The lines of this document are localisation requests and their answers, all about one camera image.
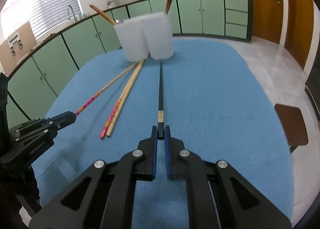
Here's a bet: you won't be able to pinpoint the orange patterned bamboo chopstick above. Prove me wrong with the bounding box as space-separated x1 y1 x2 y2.
75 63 138 116

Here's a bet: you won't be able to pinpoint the red bamboo chopstick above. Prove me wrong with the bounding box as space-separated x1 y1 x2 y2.
89 4 116 25

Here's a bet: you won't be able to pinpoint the plain bamboo chopstick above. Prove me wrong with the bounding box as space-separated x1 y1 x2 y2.
105 60 145 137

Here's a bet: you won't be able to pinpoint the silver metal spoon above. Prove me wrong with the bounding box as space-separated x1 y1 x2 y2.
115 19 124 24

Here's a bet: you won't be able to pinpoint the green lower kitchen cabinets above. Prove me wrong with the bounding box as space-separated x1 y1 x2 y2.
7 0 253 127

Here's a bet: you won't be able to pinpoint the kitchen faucet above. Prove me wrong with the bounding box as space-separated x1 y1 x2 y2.
67 5 78 23

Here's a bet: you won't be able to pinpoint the cardboard box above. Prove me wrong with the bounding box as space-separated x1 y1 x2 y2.
1 22 37 76

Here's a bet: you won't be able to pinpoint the blue table mat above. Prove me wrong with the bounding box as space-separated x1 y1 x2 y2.
34 39 293 228

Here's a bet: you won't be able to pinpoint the brown wooden stool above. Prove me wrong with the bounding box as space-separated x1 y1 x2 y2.
274 103 309 153

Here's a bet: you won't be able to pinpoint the window blind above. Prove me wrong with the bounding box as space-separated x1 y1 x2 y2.
1 0 81 38

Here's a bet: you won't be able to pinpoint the white double utensil holder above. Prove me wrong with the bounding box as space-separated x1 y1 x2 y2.
114 12 174 62

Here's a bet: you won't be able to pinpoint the black glass cabinet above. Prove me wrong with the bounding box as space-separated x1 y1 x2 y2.
305 50 320 120

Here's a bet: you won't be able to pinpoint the wooden door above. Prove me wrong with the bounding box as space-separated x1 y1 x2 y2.
253 0 283 44
285 0 314 67

